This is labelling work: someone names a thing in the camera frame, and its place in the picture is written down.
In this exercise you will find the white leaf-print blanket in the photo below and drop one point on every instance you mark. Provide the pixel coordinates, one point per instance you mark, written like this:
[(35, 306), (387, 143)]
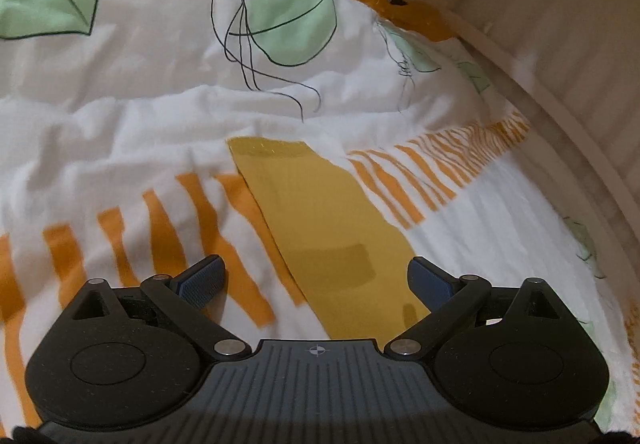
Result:
[(150, 99)]

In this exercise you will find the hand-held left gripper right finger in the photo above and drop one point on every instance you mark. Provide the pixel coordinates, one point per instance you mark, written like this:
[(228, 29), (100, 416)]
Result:
[(429, 281)]

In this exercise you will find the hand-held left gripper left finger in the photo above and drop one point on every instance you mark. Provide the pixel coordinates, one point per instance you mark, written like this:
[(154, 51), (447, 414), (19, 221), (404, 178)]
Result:
[(202, 281)]

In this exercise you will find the light wooden bed frame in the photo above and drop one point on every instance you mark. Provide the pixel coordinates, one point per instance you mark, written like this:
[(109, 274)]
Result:
[(575, 74)]

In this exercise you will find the mustard yellow knit garment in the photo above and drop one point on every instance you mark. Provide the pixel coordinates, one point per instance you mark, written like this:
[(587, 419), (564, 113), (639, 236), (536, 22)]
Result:
[(310, 204)]

